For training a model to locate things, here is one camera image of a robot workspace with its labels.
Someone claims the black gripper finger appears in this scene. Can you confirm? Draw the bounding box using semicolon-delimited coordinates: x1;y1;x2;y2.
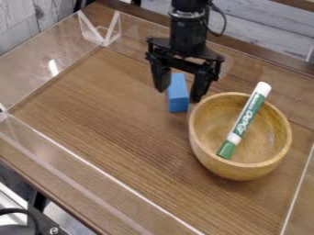
190;71;218;103
151;59;171;93

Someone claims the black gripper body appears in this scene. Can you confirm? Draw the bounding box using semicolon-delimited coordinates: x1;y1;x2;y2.
145;8;224;77

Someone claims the blue rectangular block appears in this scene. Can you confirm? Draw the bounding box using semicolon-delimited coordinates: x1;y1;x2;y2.
167;73;188;113

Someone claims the brown wooden bowl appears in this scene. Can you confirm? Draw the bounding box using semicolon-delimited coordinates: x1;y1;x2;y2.
188;92;291;181

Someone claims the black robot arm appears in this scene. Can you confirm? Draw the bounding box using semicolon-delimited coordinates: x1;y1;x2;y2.
145;0;226;103

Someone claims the green white Expo marker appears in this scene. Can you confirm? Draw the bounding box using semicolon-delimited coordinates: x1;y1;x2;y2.
216;82;271;160

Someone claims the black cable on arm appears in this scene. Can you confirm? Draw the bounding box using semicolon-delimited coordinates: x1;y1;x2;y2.
203;1;228;39

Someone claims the clear acrylic corner bracket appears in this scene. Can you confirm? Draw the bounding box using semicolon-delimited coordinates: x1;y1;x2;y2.
77;11;121;47

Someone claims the black metal table frame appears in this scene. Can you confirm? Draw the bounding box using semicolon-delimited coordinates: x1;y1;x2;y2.
0;163;69;235

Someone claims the black cable bottom left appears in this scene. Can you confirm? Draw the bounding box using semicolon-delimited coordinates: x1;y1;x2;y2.
0;207;44;235

